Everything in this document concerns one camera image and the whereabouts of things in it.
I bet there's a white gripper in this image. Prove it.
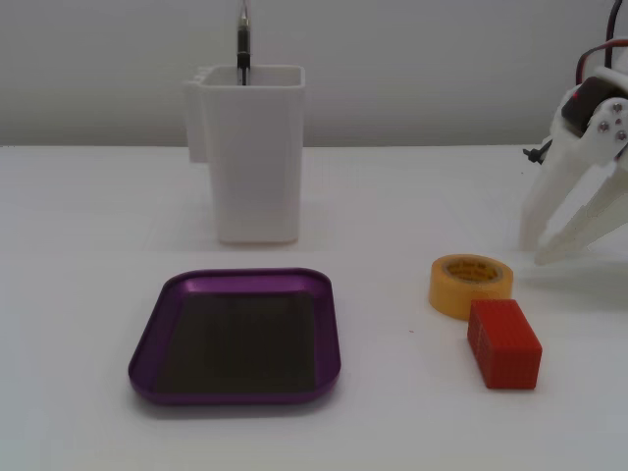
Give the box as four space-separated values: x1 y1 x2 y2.
520 66 628 266

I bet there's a yellow tape roll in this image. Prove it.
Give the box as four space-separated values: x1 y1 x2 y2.
428 253 515 323

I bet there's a red ribbed block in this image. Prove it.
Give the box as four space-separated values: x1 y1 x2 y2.
466 298 544 392

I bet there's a white plastic container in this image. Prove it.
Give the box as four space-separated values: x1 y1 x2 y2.
183 65 306 245

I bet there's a black pen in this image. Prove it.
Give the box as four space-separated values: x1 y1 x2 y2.
235 0 252 87

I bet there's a purple metal tray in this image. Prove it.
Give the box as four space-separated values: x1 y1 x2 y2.
128 267 342 407

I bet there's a small black cable tie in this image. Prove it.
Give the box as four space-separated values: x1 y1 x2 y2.
522 144 553 164

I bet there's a red and black servo wire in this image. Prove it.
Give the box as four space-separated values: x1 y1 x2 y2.
574 41 628 87

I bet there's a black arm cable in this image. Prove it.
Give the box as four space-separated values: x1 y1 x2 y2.
605 0 628 68

